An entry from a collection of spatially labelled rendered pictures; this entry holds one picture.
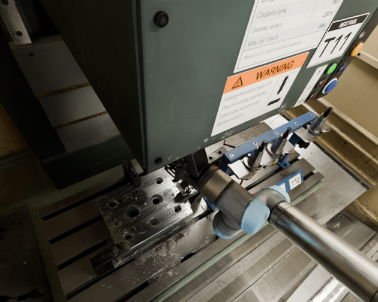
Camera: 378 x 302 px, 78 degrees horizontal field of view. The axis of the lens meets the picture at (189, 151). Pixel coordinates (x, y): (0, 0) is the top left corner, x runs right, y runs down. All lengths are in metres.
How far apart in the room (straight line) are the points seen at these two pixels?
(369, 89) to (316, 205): 0.61
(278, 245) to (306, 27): 1.05
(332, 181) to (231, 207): 1.03
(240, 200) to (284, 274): 0.75
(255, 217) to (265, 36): 0.36
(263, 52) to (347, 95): 1.10
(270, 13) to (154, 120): 0.16
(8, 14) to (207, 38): 0.69
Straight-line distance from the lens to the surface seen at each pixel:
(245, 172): 0.77
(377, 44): 1.30
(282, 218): 0.64
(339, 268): 0.58
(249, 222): 0.53
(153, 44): 0.21
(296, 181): 1.21
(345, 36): 0.47
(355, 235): 1.60
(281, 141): 0.81
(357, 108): 1.39
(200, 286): 1.08
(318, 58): 0.44
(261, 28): 0.29
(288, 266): 1.27
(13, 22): 0.87
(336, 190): 1.49
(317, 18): 0.37
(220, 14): 0.24
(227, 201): 0.53
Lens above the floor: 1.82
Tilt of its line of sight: 52 degrees down
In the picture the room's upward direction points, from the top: 11 degrees clockwise
